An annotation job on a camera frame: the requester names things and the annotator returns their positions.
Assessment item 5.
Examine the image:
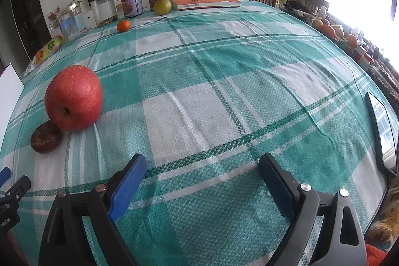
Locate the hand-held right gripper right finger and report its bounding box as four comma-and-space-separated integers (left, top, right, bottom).
259, 153, 369, 266

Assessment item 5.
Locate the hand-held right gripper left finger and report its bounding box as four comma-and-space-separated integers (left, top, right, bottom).
38, 153, 148, 266

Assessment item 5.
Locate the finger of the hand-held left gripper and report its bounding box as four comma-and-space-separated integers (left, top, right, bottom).
0, 168, 12, 188
0, 175, 32, 207

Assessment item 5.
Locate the white cardboard box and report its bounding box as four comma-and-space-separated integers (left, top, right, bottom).
0, 64, 25, 150

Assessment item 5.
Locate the dark passion fruit near apple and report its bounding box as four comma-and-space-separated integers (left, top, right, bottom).
30, 120, 62, 155

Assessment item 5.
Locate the red apple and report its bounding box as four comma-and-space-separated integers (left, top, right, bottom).
44, 65, 104, 132

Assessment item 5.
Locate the teal plaid tablecloth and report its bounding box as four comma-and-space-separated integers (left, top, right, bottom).
0, 0, 394, 266

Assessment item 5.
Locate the floral patterned cushion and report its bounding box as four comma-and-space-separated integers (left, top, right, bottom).
367, 189, 399, 245

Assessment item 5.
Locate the black smartphone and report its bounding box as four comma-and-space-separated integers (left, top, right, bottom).
365, 92, 399, 176

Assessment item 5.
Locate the orange fuzzy garment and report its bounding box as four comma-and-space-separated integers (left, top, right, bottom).
364, 242, 388, 266

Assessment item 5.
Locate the fruit-printed packet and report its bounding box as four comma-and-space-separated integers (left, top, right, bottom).
23, 35, 66, 74

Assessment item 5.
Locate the dark patterned cloth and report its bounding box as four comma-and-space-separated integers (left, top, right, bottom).
367, 59, 399, 100

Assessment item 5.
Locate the black display cabinet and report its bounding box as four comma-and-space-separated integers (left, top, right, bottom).
0, 0, 52, 68

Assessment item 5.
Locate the basket of mixed fruit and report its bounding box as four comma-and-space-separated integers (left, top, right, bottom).
312, 17, 360, 51

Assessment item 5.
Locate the red flower plant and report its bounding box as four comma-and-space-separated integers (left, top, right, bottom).
47, 6, 62, 30

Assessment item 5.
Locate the glass jar with metal lid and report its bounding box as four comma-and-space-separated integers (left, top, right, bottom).
57, 2, 87, 42

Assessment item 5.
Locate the clear container with black lid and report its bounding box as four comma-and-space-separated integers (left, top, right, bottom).
90, 0, 118, 28

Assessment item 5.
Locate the yellow-green round citrus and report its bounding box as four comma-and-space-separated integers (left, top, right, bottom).
154, 0, 173, 16

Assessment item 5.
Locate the orange book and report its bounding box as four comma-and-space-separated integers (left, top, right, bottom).
169, 0, 241, 11

